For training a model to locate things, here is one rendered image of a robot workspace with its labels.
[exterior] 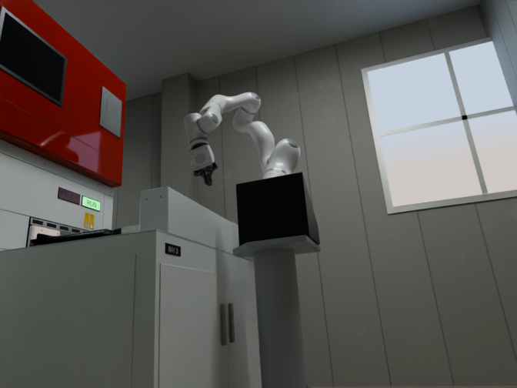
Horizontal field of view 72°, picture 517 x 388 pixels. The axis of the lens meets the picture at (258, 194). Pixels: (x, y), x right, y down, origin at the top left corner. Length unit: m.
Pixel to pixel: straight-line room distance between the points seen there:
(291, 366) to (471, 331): 1.86
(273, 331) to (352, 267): 1.70
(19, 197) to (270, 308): 0.98
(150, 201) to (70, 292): 0.33
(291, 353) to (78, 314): 0.68
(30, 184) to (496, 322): 2.83
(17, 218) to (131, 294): 0.64
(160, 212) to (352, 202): 2.15
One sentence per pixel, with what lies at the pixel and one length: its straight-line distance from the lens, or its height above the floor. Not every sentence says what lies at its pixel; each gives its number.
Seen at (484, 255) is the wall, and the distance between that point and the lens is 3.01.
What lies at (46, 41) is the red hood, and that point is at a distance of 1.78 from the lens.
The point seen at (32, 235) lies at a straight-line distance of 1.53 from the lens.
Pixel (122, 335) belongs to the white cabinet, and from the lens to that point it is 1.01.
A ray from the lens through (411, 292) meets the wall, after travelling 2.91.
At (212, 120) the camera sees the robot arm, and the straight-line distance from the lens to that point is 1.53.
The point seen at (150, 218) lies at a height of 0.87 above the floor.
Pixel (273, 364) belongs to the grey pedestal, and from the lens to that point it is 1.31.
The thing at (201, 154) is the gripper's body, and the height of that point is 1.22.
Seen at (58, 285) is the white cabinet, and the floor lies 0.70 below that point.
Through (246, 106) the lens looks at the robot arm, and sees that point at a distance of 1.90.
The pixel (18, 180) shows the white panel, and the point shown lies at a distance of 1.54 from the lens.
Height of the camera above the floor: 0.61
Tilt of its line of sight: 17 degrees up
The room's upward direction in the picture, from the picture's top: 4 degrees counter-clockwise
